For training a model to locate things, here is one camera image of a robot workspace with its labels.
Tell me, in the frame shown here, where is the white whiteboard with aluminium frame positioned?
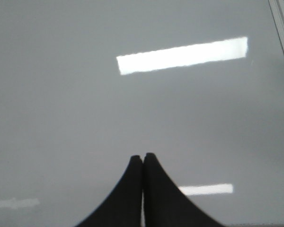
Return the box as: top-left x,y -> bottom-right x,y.
0,0 -> 284,227

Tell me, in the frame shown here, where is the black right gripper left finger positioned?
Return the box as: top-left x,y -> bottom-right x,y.
78,155 -> 142,227

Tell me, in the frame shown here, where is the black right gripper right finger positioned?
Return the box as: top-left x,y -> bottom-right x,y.
143,153 -> 223,227

